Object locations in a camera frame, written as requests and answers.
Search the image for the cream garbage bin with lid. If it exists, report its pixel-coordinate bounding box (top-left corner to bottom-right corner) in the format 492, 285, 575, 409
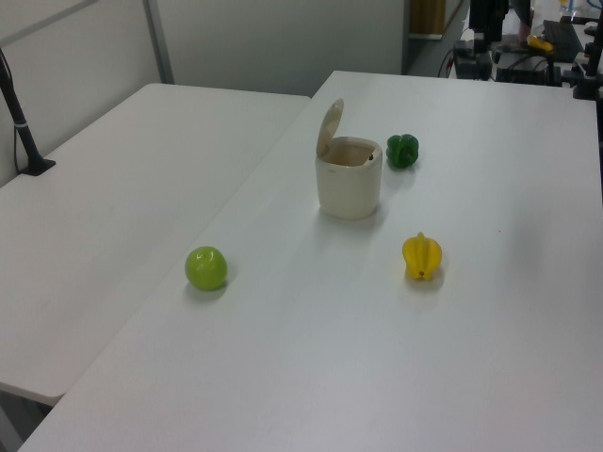
314, 97, 382, 221

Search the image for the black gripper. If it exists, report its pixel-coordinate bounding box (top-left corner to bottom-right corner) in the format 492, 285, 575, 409
469, 0, 511, 53

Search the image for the black clamp stand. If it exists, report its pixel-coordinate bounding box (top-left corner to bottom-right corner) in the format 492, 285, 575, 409
571, 40, 603, 101

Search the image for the dark green toy bell pepper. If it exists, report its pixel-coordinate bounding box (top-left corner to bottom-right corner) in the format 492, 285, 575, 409
385, 134, 420, 170

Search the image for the light green toy apple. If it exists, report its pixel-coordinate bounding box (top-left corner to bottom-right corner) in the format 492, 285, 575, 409
184, 245, 229, 292

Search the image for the wooden cabinet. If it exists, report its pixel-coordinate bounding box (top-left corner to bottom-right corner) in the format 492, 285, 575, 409
408, 0, 447, 40

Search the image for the black camera pole with base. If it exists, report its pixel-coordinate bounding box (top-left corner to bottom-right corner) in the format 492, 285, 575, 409
0, 46, 57, 178

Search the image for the black equipment box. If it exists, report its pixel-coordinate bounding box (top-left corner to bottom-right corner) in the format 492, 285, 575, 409
494, 49, 566, 87

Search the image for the grey partition post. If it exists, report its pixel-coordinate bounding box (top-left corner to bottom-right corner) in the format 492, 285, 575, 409
142, 0, 176, 87

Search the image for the yellow toy starfruit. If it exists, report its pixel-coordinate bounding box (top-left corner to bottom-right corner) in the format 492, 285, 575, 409
401, 232, 444, 283

